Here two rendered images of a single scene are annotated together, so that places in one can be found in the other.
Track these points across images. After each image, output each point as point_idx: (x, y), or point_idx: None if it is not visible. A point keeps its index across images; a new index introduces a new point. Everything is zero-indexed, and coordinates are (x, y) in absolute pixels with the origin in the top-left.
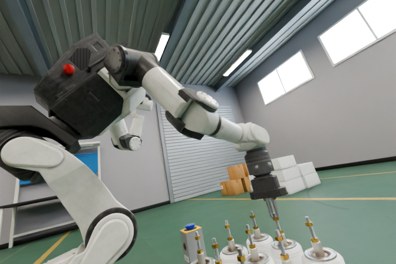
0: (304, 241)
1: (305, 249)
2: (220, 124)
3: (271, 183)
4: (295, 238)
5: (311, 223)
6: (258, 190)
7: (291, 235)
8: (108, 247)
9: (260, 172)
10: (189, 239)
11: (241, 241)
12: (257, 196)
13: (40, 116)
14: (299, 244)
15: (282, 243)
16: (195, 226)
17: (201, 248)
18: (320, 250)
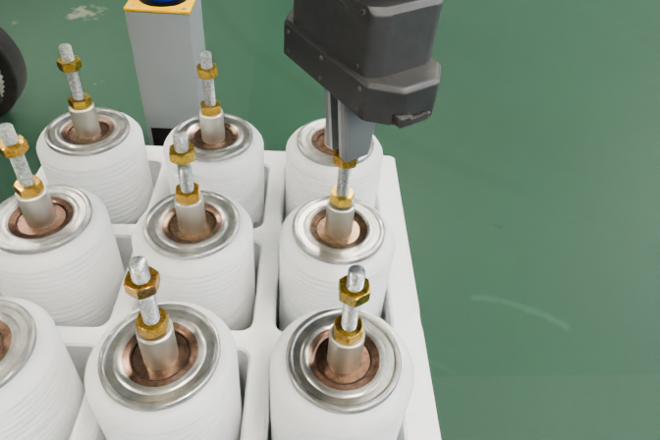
0: (646, 157)
1: (613, 181)
2: None
3: (354, 39)
4: (632, 135)
5: (352, 301)
6: (307, 28)
7: (639, 118)
8: None
9: None
10: (137, 30)
11: (481, 53)
12: (296, 51)
13: None
14: (379, 260)
15: (147, 301)
16: None
17: (182, 68)
18: (339, 361)
